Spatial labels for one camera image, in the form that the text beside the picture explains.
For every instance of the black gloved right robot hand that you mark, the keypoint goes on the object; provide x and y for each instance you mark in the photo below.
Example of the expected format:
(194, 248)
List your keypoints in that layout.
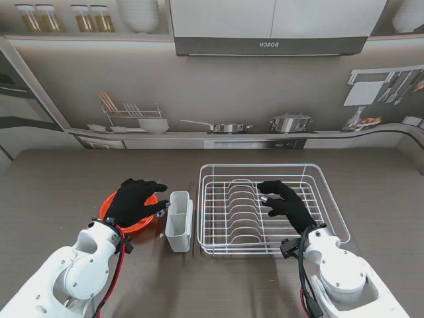
(295, 208)

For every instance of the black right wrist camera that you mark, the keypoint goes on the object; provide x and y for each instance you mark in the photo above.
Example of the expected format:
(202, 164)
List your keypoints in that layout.
(289, 248)

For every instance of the printed kitchen backdrop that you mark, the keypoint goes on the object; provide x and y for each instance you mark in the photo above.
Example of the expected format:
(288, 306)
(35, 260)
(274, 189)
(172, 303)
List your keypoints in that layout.
(232, 92)

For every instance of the orange plastic bowl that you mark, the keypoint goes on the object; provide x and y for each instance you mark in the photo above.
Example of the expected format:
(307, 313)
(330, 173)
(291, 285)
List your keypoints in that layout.
(139, 226)

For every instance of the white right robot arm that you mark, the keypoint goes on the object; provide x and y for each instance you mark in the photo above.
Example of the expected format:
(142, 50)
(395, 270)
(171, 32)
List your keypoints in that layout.
(344, 271)

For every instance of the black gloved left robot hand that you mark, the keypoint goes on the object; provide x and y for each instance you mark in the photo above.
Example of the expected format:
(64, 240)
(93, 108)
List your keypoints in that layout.
(129, 202)

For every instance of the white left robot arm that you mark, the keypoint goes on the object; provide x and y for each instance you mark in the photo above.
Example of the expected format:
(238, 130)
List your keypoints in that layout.
(76, 268)

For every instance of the metal spoon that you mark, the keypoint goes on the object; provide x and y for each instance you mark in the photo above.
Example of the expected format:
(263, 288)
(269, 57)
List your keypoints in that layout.
(160, 213)

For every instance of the white plastic utensil holder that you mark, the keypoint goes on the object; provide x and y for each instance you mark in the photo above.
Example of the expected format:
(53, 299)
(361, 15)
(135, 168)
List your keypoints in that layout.
(179, 238)

